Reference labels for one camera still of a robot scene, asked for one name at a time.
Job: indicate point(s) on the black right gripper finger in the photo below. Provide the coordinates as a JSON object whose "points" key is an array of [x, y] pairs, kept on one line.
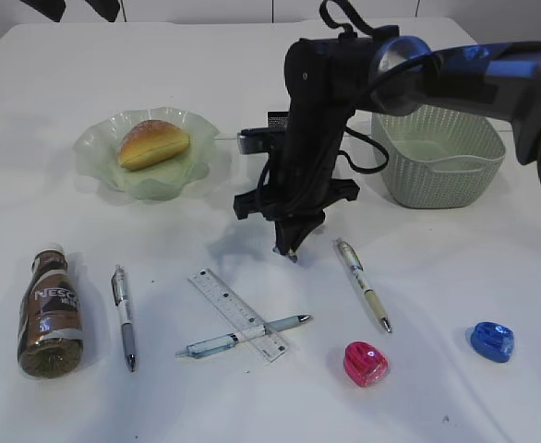
{"points": [[285, 234], [300, 229]]}

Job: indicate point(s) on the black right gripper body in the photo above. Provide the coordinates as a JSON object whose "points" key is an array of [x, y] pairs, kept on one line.
{"points": [[323, 78]]}

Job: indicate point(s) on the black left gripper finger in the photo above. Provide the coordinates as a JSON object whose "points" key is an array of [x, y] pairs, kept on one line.
{"points": [[51, 9], [106, 9]]}

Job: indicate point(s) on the sugared bread roll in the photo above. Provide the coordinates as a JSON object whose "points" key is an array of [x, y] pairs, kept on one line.
{"points": [[151, 142]]}

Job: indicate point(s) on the brown Nescafe coffee bottle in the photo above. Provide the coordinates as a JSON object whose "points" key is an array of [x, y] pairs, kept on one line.
{"points": [[50, 336]]}

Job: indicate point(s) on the blue black right robot arm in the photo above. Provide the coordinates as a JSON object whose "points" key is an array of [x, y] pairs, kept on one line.
{"points": [[377, 70]]}

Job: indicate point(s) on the beige white ballpoint pen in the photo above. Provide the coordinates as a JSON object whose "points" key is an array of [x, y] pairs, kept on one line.
{"points": [[352, 262]]}

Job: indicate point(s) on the black mesh pen holder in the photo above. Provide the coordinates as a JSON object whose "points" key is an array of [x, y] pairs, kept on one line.
{"points": [[277, 119]]}

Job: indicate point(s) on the green woven plastic basket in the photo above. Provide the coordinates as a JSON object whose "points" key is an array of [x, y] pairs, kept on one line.
{"points": [[439, 158]]}

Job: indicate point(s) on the blue clear ballpoint pen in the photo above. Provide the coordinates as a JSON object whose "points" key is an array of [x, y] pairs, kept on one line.
{"points": [[228, 341]]}

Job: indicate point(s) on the pink translucent sharpener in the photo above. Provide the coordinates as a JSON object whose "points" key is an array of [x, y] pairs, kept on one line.
{"points": [[364, 364]]}

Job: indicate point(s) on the green wavy glass plate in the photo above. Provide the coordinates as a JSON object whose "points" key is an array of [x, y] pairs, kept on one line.
{"points": [[96, 154]]}

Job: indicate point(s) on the grey white ballpoint pen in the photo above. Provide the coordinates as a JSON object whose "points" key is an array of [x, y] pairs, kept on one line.
{"points": [[122, 302]]}

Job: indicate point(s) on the blue translucent sharpener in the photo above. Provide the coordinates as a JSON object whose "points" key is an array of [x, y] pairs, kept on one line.
{"points": [[493, 341]]}

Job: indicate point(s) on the clear plastic ruler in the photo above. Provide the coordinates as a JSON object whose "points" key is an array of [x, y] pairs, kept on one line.
{"points": [[266, 340]]}

